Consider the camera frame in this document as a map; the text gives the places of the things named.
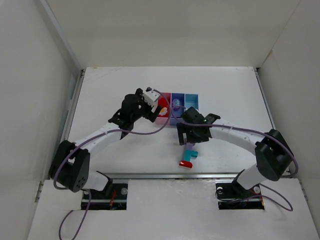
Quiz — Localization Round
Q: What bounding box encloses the dark blue bin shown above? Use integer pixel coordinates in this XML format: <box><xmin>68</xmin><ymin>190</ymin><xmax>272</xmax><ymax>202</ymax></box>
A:
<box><xmin>169</xmin><ymin>93</ymin><xmax>185</xmax><ymax>126</ymax></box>

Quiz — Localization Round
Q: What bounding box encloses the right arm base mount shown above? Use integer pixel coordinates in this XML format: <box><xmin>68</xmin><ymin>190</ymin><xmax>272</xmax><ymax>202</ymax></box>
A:
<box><xmin>215</xmin><ymin>182</ymin><xmax>265</xmax><ymax>210</ymax></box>

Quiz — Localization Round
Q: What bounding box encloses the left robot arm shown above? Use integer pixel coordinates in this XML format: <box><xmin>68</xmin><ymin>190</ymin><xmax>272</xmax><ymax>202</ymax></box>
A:
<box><xmin>49</xmin><ymin>87</ymin><xmax>162</xmax><ymax>195</ymax></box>

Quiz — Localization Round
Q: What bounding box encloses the light blue bin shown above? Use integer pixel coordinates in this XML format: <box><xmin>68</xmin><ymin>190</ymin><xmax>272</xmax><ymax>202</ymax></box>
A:
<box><xmin>184</xmin><ymin>93</ymin><xmax>199</xmax><ymax>110</ymax></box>

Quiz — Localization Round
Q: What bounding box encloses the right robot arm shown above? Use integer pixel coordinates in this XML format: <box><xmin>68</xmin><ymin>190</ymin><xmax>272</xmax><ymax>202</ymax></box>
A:
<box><xmin>176</xmin><ymin>107</ymin><xmax>296</xmax><ymax>199</ymax></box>

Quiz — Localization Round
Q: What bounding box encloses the pink bin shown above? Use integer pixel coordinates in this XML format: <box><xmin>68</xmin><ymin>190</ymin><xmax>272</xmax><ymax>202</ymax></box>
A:
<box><xmin>155</xmin><ymin>92</ymin><xmax>171</xmax><ymax>125</ymax></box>

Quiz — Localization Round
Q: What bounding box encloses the purple teal red lego column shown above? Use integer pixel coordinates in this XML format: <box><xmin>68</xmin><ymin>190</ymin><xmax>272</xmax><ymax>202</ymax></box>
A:
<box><xmin>179</xmin><ymin>140</ymin><xmax>199</xmax><ymax>169</ymax></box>

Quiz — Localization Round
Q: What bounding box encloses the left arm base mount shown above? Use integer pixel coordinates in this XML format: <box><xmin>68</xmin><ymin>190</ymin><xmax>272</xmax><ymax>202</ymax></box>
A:
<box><xmin>80</xmin><ymin>181</ymin><xmax>128</xmax><ymax>211</ymax></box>

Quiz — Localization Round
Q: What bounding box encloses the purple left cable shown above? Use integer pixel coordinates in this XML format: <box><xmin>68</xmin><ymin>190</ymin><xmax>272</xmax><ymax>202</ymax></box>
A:
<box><xmin>53</xmin><ymin>88</ymin><xmax>173</xmax><ymax>240</ymax></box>

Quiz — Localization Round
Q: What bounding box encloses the purple lotus lego piece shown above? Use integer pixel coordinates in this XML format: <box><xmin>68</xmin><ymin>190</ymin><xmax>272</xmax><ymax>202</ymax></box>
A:
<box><xmin>171</xmin><ymin>98</ymin><xmax>181</xmax><ymax>108</ymax></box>

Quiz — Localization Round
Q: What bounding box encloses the aluminium frame rail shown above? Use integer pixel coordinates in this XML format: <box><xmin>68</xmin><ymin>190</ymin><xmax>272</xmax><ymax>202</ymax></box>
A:
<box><xmin>47</xmin><ymin>69</ymin><xmax>86</xmax><ymax>180</ymax></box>

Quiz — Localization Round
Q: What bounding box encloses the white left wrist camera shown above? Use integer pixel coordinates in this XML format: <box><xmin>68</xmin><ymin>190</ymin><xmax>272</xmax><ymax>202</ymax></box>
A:
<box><xmin>142</xmin><ymin>87</ymin><xmax>161</xmax><ymax>110</ymax></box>

